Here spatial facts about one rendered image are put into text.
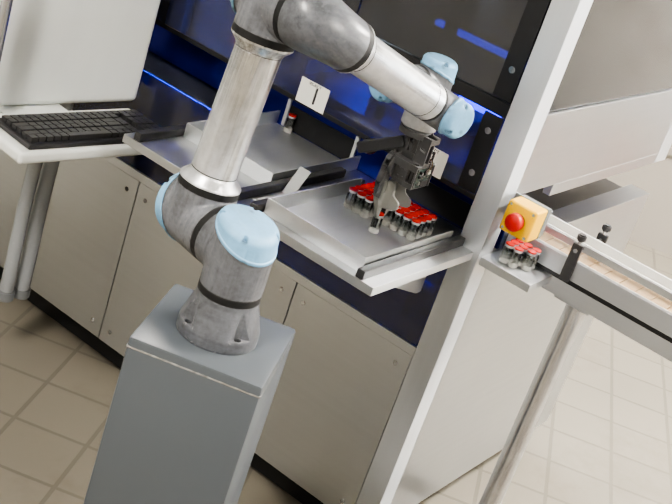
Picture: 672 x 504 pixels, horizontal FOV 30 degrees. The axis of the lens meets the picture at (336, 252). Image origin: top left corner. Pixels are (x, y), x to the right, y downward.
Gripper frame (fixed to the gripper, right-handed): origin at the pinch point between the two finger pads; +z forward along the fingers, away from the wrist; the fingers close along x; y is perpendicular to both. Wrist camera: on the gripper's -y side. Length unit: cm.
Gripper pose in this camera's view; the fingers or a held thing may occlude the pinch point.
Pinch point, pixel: (379, 209)
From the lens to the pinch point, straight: 265.0
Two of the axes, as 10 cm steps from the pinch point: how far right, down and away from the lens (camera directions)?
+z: -3.0, 8.7, 4.0
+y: 7.6, 4.7, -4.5
